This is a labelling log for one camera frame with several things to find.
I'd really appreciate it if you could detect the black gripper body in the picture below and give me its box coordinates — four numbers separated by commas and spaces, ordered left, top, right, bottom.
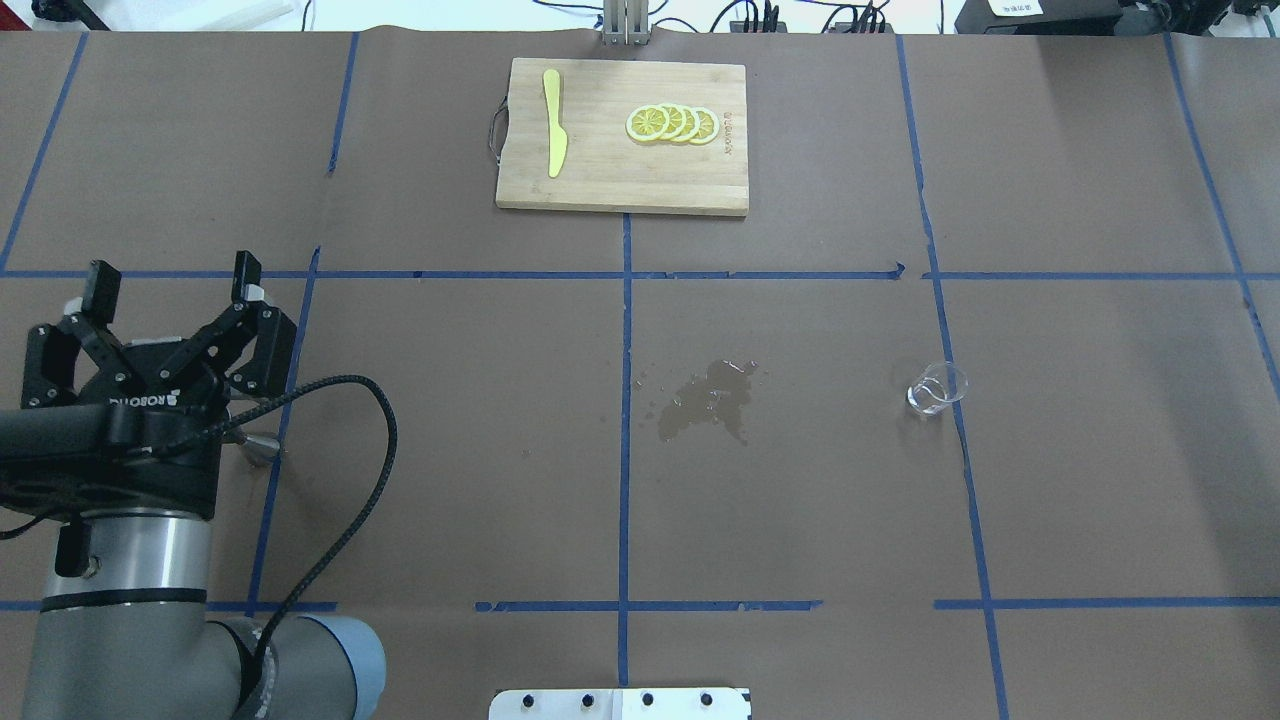
1, 301, 297, 520

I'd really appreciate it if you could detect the clear glass shaker cup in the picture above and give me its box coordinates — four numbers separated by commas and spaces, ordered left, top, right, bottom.
905, 361, 970, 418

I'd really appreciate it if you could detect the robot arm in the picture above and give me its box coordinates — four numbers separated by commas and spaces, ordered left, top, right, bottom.
1, 251, 398, 719

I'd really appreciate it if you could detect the yellow plastic knife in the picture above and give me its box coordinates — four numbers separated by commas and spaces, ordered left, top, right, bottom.
541, 68, 570, 179

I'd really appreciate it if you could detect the bamboo cutting board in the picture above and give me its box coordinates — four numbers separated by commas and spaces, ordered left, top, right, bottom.
495, 56, 750, 217

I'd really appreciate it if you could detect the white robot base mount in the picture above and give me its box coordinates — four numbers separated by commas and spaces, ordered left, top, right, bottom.
486, 687, 753, 719

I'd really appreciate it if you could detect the aluminium frame post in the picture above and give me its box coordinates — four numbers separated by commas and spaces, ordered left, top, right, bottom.
600, 0, 652, 47

